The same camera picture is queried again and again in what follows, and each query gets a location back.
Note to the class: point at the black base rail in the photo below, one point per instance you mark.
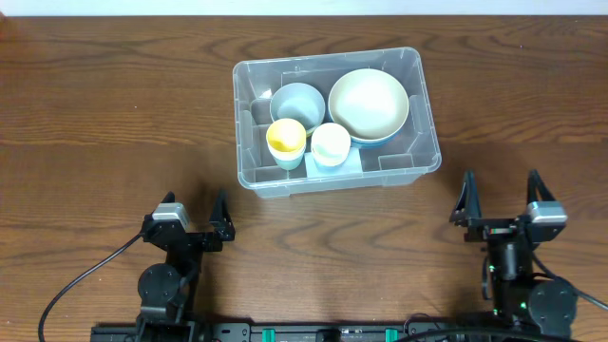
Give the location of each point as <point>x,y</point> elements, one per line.
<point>243,332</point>

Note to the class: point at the green cup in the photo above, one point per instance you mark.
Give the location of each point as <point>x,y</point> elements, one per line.
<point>290,163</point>

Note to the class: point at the light blue small bowl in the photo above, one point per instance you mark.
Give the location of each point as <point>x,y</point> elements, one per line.
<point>301,102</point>

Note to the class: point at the dark blue bowl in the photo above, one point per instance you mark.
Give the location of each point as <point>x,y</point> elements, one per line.
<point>368,145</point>
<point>370,127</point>

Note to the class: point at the clear plastic storage container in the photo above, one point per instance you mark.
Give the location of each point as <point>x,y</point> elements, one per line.
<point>400,162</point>

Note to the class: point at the beige large bowl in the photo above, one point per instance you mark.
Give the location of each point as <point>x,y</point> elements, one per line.
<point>368,90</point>

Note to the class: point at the blue cup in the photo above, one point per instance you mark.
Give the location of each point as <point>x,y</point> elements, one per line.
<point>350,165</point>

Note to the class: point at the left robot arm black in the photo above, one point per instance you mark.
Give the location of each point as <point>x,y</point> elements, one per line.
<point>167,289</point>

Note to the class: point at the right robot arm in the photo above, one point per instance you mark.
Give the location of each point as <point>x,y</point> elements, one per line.
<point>523,299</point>

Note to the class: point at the pink cup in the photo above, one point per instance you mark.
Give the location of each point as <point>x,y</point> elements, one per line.
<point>287,156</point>

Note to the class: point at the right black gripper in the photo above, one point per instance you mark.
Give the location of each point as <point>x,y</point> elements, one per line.
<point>499,234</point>

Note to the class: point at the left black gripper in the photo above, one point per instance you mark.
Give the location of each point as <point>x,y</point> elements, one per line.
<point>221,224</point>

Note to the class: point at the cream white cup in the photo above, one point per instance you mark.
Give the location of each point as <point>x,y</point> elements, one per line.
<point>331,139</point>

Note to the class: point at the yellow cup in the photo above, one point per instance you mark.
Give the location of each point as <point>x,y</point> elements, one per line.
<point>286,136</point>
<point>328,161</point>

